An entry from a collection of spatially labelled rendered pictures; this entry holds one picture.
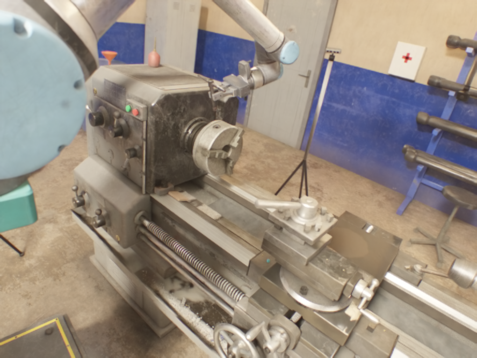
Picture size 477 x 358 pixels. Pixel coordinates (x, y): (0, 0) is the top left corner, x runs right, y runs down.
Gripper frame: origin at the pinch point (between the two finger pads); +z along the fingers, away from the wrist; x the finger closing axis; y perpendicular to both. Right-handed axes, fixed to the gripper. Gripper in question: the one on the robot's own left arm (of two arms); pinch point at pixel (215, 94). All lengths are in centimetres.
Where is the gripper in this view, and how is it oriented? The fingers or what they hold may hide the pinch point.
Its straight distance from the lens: 133.2
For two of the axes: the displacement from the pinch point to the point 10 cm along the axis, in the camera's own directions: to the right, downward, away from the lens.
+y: 0.9, 7.3, 6.8
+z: -8.1, 4.5, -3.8
